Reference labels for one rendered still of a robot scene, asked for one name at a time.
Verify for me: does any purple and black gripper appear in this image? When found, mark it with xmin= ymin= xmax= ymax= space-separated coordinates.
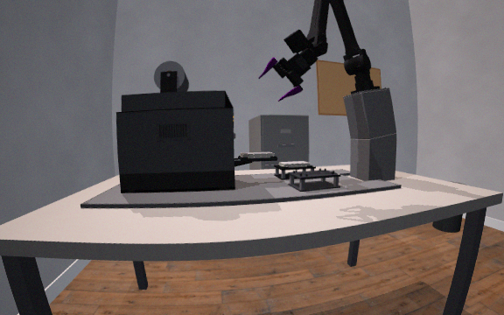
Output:
xmin=259 ymin=57 xmax=303 ymax=102

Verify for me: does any black rectangular frame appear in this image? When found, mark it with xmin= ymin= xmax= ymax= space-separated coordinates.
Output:
xmin=274 ymin=164 xmax=316 ymax=180

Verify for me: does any white rectangular plate with grid of square wells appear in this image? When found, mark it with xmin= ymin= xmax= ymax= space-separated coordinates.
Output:
xmin=241 ymin=152 xmax=275 ymax=158

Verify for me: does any grey roll on black bracket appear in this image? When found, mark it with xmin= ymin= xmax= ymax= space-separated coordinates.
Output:
xmin=154 ymin=61 xmax=189 ymax=92

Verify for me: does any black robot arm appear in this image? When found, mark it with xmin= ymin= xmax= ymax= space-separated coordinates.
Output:
xmin=284 ymin=0 xmax=380 ymax=94

